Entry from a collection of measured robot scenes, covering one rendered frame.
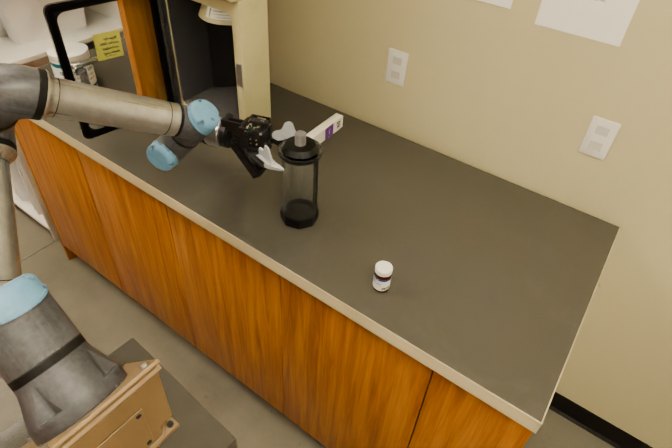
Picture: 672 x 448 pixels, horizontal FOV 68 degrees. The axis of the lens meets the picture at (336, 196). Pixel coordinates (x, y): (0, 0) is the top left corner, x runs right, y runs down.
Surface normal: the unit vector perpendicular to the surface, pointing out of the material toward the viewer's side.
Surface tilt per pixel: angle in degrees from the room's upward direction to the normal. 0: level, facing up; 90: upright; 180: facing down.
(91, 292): 0
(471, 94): 90
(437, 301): 1
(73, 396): 25
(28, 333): 42
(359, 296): 0
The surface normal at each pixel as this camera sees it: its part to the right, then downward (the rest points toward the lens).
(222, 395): 0.06, -0.77
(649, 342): -0.58, 0.50
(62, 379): 0.34, -0.50
